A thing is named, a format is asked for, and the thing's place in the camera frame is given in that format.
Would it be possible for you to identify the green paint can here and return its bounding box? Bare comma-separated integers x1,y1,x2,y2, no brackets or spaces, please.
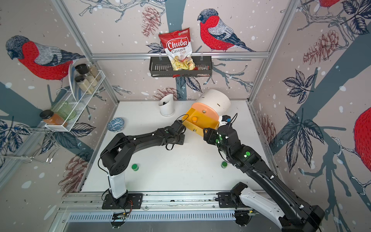
221,161,228,169
131,164,139,171

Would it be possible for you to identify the black wire wall basket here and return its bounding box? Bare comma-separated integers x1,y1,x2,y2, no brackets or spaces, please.
149,56,213,77

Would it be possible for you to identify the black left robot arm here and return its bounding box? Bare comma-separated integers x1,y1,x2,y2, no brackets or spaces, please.
98,120,186,201

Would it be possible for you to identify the yellow drawer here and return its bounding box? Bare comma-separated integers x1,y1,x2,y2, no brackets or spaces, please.
182,108,219,136

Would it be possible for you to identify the black lid spice jar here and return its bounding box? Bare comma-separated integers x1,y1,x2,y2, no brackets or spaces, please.
75,63,98,87
74,75,94,95

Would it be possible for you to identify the blue patterned bowl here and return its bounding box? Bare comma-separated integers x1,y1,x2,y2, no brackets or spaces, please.
107,118,125,132

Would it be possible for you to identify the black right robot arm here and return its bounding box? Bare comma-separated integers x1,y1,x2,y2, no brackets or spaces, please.
203,123,325,232

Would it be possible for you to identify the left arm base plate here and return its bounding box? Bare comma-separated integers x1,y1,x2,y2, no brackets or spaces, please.
102,193,143,210

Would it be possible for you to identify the orange sauce jar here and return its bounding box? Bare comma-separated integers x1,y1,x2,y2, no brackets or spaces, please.
39,110,68,127

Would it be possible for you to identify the white utensil holder cup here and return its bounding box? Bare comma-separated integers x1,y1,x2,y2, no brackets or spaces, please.
158,94,175,117

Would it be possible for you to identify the white plate on shelf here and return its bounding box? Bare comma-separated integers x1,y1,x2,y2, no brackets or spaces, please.
69,64,80,102

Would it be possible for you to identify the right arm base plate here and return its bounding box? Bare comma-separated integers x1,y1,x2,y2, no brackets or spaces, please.
217,192,239,208

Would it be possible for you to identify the green glass cup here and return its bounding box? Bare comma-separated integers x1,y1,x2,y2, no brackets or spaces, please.
51,101,76,121

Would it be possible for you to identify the round white drawer cabinet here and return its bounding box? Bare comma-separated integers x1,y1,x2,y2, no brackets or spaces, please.
195,89,231,117

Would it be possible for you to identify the black lid spice jar lower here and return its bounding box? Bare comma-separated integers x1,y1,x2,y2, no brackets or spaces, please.
74,75,94,95

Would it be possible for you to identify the black lid spice jar upper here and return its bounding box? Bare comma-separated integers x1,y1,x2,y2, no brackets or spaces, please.
75,63,98,87

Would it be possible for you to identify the red Chuba chips bag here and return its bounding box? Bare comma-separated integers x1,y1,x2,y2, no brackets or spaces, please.
159,28,196,71

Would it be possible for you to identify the metal wire hook rack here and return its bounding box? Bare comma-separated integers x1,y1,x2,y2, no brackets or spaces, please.
1,127,60,164

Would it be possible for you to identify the white wire wall shelf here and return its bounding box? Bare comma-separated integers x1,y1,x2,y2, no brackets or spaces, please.
45,70,106,132

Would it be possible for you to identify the pink top drawer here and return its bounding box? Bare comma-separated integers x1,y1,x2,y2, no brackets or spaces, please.
191,102,219,121

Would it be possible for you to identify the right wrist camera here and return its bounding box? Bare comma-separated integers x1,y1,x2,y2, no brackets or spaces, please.
219,115,232,127

